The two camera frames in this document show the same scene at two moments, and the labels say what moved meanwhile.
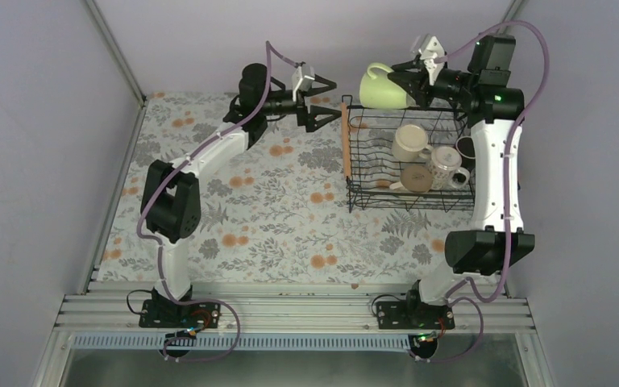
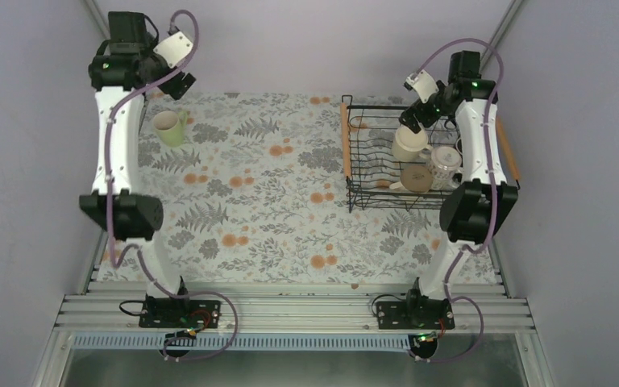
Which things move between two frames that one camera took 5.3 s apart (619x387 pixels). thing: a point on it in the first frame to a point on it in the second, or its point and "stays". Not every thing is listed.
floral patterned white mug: x=445 y=165 stays
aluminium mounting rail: x=295 y=307 stays
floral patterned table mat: x=276 y=214 stays
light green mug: x=380 y=91 to x=170 y=126
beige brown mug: x=414 y=179 stays
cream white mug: x=409 y=143 stays
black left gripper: x=312 y=125 to x=168 y=85
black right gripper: x=420 y=81 to x=428 y=119
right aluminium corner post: x=510 y=14 stays
